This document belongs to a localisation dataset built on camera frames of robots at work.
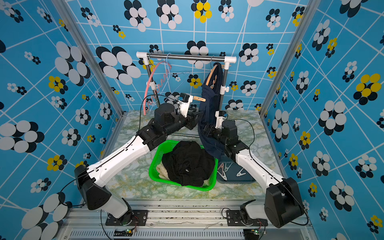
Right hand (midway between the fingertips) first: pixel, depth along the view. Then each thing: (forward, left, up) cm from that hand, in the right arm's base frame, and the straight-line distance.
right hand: (205, 124), depth 79 cm
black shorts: (-16, +9, -14) cm, 23 cm away
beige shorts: (-18, +24, -19) cm, 35 cm away
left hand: (-3, +2, +14) cm, 14 cm away
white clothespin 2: (-17, -21, -25) cm, 37 cm away
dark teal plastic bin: (-16, -16, -25) cm, 34 cm away
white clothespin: (-18, -11, -25) cm, 33 cm away
